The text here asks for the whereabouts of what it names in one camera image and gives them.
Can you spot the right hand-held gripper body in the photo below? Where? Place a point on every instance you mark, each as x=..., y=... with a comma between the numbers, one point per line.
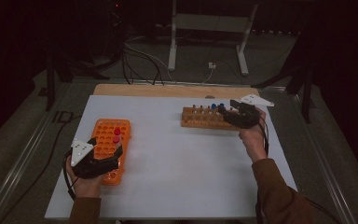
x=244, y=116

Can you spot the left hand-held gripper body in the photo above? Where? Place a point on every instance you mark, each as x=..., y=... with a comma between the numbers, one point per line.
x=93, y=166

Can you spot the blue cap test tube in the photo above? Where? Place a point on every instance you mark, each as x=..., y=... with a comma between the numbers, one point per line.
x=221, y=105
x=213, y=106

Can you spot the red cap test tube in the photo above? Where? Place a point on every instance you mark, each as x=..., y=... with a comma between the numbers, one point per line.
x=116, y=139
x=117, y=131

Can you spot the orange plastic tube rack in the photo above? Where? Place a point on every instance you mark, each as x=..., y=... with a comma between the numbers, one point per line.
x=105, y=137

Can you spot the wooden test tube rack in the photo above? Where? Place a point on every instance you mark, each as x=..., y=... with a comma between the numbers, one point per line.
x=202, y=123

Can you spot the person's left hand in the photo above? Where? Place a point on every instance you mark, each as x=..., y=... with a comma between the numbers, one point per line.
x=87, y=188

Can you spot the person's right hand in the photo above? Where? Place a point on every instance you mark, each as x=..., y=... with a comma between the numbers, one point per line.
x=254, y=143

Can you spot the clear test tube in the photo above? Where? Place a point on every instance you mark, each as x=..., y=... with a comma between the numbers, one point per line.
x=194, y=108
x=201, y=109

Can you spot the white plug adapter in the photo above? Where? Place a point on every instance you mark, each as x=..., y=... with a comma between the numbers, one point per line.
x=211, y=65

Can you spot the white table mat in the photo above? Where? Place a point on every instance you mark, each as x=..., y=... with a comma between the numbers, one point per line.
x=174, y=161

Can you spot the black stand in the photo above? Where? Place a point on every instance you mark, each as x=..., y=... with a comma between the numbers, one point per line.
x=51, y=84
x=306, y=93

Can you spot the white metal stand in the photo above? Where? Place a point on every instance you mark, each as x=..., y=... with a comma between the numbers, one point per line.
x=211, y=23

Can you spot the metal floor rail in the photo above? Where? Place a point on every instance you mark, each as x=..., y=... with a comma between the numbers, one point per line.
x=326, y=168
x=18, y=161

